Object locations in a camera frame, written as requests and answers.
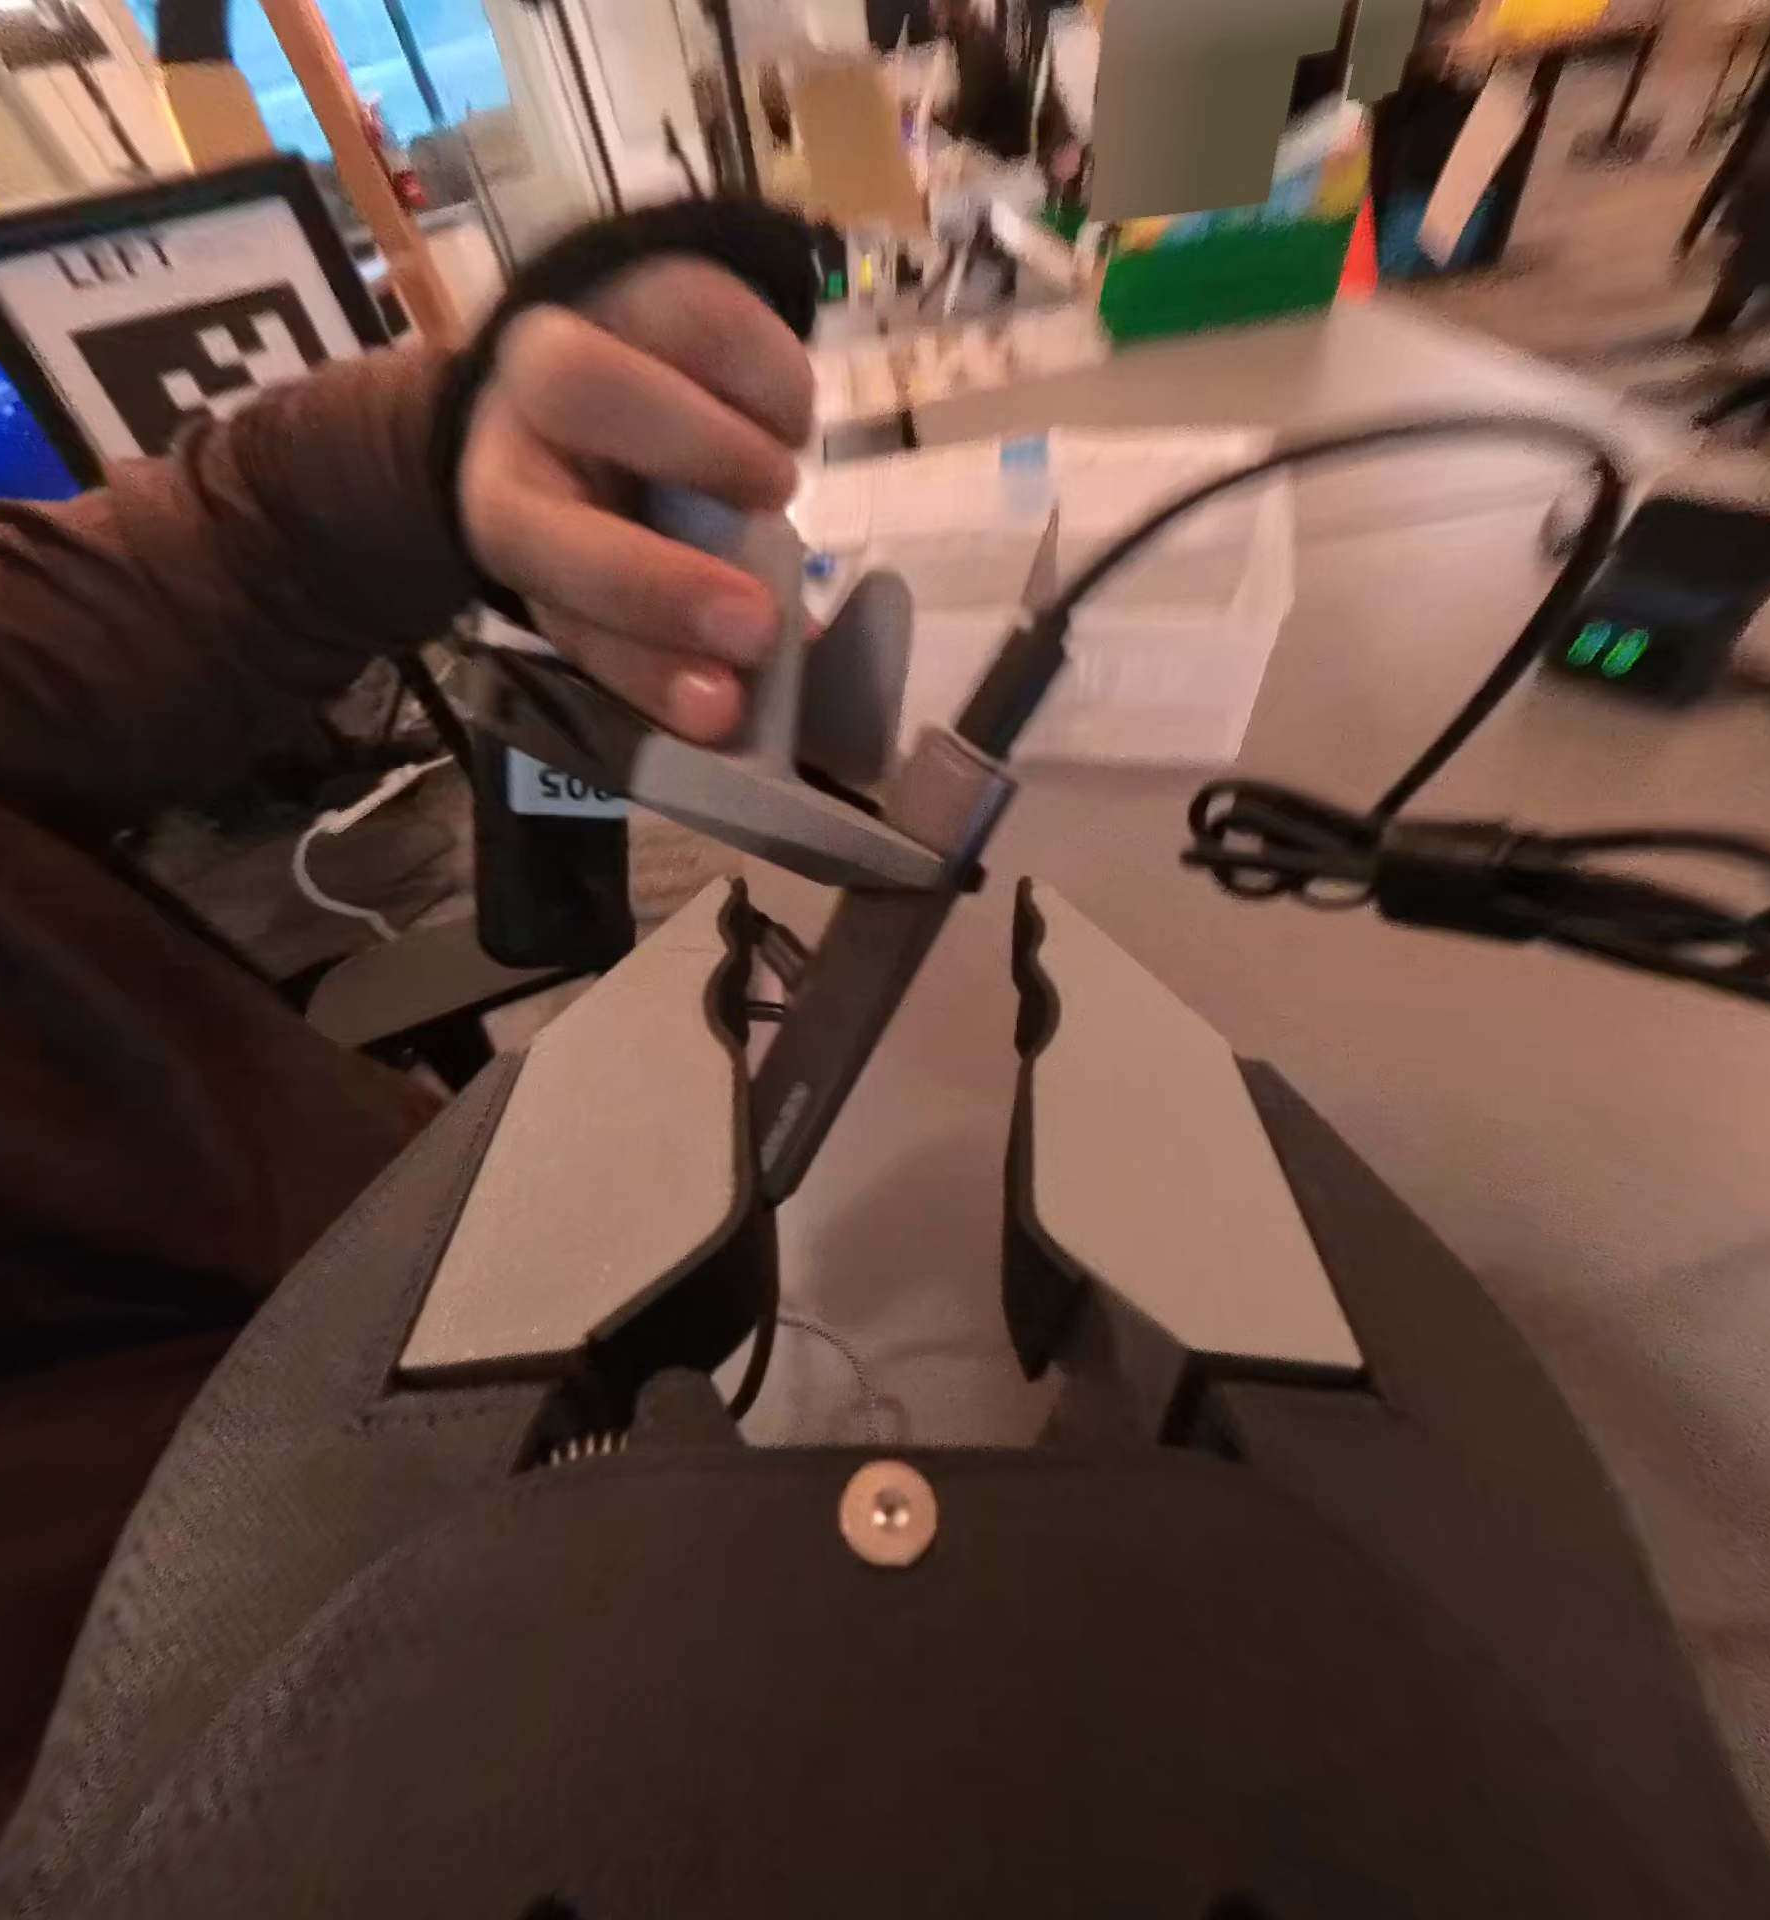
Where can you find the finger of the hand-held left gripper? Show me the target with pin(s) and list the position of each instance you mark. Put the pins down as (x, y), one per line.
(780, 827)
(953, 796)

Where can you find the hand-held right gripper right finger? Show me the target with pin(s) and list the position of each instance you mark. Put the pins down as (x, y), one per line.
(1171, 1185)

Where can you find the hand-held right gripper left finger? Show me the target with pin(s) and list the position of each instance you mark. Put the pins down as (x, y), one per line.
(585, 1171)

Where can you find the dark grey device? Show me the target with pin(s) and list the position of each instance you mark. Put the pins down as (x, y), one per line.
(840, 1036)

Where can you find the person's left forearm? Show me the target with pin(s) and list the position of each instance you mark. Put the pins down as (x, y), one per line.
(179, 600)

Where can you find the person's left hand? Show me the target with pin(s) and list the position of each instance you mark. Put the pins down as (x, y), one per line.
(600, 450)

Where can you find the clear plastic bin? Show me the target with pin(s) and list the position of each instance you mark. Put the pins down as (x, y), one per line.
(1171, 661)

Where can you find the grey background table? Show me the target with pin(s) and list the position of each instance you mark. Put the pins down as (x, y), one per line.
(1275, 367)

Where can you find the green box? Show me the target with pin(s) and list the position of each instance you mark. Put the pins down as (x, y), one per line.
(1222, 277)

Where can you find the cardboard box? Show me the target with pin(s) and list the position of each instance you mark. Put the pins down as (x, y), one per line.
(859, 144)

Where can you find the orange cone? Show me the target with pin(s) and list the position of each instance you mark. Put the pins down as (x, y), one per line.
(1360, 256)

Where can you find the black charger with green lights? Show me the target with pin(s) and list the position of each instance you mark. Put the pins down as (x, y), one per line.
(1681, 600)

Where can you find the wooden post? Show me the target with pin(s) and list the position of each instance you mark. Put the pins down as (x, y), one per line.
(359, 179)

